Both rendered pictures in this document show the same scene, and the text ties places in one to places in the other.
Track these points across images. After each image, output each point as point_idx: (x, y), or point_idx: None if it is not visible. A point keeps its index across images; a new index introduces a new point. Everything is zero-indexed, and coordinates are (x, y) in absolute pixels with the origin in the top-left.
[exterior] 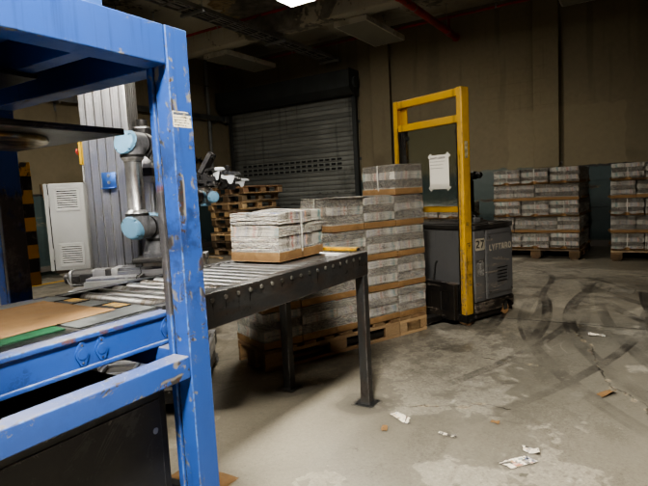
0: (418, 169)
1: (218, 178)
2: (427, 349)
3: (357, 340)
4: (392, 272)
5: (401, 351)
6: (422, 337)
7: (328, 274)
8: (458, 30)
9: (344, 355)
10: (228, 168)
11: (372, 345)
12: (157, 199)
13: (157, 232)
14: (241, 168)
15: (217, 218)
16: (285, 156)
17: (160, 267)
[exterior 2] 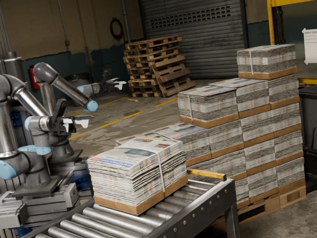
0: (291, 50)
1: (71, 125)
2: (306, 230)
3: (238, 219)
4: (270, 153)
5: (280, 233)
6: (302, 211)
7: (188, 226)
8: None
9: (226, 237)
10: (105, 73)
11: (253, 223)
12: None
13: (31, 166)
14: (149, 21)
15: (131, 68)
16: (183, 9)
17: (39, 197)
